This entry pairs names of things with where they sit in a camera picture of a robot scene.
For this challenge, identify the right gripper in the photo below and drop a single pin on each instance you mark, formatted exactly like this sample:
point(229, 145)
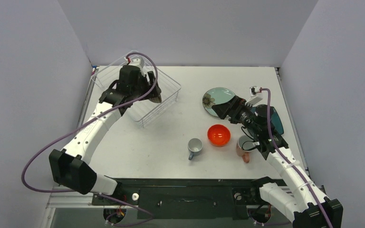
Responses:
point(235, 107)

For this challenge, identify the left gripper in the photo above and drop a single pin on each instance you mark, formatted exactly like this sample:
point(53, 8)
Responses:
point(143, 79)

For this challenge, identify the orange bowl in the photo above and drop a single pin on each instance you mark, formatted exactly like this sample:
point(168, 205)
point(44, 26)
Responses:
point(218, 135)

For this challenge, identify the pink floral mug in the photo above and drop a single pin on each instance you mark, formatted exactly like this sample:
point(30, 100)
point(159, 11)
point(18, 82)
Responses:
point(243, 147)

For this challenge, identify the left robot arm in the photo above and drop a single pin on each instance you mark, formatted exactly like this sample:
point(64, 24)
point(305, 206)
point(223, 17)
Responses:
point(70, 165)

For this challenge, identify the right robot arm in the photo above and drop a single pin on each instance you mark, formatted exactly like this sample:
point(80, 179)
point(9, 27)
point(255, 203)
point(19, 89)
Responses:
point(307, 206)

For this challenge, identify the light green floral plate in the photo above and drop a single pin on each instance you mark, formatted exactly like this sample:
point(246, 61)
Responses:
point(216, 96)

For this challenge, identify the dark teal square plate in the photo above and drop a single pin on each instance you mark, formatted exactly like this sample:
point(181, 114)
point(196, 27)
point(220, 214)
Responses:
point(275, 121)

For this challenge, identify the white wire dish rack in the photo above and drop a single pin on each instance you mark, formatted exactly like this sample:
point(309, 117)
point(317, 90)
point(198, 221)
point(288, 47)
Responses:
point(141, 112)

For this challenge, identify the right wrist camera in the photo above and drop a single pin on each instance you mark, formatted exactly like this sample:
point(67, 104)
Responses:
point(255, 96)

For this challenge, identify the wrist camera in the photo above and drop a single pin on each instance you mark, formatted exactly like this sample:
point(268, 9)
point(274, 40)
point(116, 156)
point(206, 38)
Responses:
point(255, 96)
point(137, 61)

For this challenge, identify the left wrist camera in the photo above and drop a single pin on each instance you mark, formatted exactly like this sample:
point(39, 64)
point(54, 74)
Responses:
point(137, 61)

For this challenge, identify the white blue-handled cup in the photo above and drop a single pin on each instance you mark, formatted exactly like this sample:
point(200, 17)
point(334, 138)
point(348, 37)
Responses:
point(195, 146)

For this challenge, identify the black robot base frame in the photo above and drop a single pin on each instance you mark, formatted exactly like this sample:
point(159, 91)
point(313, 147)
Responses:
point(191, 199)

